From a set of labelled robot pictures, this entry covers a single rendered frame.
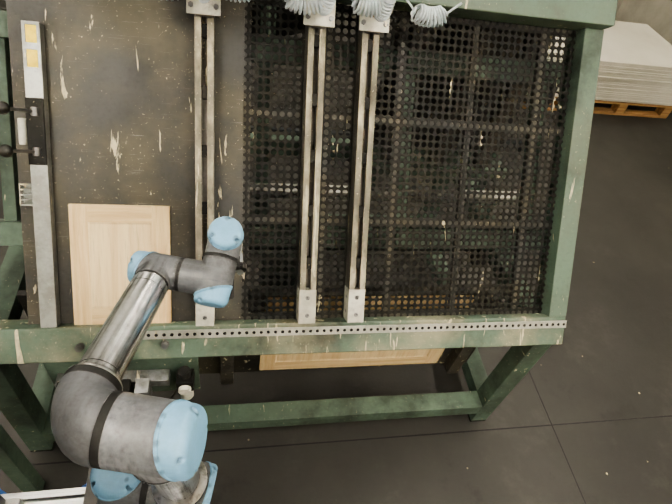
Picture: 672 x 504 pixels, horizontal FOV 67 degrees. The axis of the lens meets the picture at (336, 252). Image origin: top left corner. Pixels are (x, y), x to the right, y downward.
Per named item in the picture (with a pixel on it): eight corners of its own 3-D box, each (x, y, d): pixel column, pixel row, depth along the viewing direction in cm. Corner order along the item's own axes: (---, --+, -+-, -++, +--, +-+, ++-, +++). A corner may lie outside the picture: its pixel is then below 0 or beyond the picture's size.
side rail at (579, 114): (533, 309, 215) (548, 317, 204) (566, 34, 195) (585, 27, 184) (549, 308, 217) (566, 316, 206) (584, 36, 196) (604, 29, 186)
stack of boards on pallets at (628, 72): (454, 104, 490) (474, 49, 450) (426, 51, 558) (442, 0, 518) (667, 119, 542) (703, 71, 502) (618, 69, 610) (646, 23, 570)
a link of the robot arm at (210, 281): (180, 302, 113) (191, 255, 116) (229, 311, 114) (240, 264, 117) (172, 296, 106) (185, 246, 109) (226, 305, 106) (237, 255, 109)
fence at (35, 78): (44, 323, 170) (40, 327, 166) (25, 23, 153) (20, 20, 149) (60, 323, 171) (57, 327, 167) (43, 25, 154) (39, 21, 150)
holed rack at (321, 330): (137, 339, 173) (136, 339, 172) (136, 330, 172) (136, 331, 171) (564, 327, 207) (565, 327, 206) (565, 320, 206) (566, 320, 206)
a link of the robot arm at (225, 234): (202, 247, 107) (211, 209, 109) (204, 259, 117) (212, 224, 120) (239, 254, 108) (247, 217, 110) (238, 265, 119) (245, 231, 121)
